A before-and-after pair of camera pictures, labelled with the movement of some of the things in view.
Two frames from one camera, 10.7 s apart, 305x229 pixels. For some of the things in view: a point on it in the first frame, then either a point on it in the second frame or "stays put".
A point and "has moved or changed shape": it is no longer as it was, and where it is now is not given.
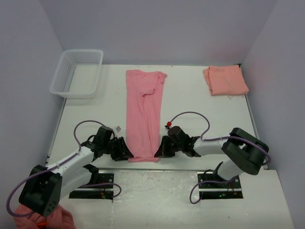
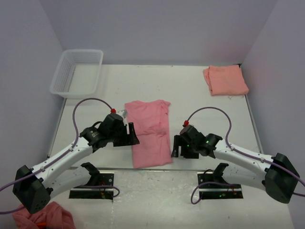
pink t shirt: (143, 114) has moved or changed shape
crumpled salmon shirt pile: (60, 219) stays put
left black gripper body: (116, 147) -> (120, 138)
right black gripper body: (169, 147) -> (188, 150)
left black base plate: (105, 190) stays put
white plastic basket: (76, 75) stays put
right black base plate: (217, 191) stays put
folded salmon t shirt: (225, 79) stays put
